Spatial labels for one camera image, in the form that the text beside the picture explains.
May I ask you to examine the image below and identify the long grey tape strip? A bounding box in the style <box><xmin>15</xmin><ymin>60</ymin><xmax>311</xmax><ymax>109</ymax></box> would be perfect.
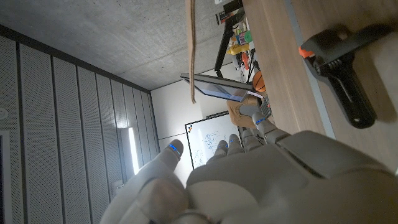
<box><xmin>283</xmin><ymin>0</ymin><xmax>336</xmax><ymax>140</ymax></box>

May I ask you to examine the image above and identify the black framed whiteboard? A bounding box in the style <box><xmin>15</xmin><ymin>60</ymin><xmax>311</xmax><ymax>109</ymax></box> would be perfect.
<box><xmin>185</xmin><ymin>111</ymin><xmax>246</xmax><ymax>170</ymax></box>

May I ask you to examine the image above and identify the black clamp orange tip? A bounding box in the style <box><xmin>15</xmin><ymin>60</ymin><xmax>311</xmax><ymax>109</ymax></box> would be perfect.
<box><xmin>298</xmin><ymin>23</ymin><xmax>395</xmax><ymax>130</ymax></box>

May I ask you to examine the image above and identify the black computer monitor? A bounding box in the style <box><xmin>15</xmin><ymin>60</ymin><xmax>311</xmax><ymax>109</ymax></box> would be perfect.
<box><xmin>180</xmin><ymin>72</ymin><xmax>265</xmax><ymax>103</ymax></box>

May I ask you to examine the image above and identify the ceiling air vent slot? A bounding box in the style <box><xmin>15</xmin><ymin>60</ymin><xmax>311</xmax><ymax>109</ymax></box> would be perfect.
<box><xmin>0</xmin><ymin>129</ymin><xmax>14</xmax><ymax>224</ymax></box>

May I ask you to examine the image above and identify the small orange basketball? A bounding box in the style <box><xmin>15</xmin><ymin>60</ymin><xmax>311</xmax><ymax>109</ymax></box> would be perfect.
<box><xmin>252</xmin><ymin>70</ymin><xmax>267</xmax><ymax>93</ymax></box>

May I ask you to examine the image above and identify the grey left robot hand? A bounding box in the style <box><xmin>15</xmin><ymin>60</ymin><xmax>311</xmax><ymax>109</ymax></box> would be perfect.
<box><xmin>99</xmin><ymin>105</ymin><xmax>398</xmax><ymax>224</ymax></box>

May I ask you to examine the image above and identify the yellow bottle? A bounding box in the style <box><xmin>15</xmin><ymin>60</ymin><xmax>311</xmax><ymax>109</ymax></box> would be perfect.
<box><xmin>226</xmin><ymin>43</ymin><xmax>251</xmax><ymax>56</ymax></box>

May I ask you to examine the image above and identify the small black printed box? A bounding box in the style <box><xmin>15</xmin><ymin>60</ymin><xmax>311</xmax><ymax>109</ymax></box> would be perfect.
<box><xmin>215</xmin><ymin>10</ymin><xmax>233</xmax><ymax>26</ymax></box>

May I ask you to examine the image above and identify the open brown cardboard box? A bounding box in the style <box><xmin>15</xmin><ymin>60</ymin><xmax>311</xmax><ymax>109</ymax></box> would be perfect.
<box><xmin>185</xmin><ymin>0</ymin><xmax>198</xmax><ymax>105</ymax></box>

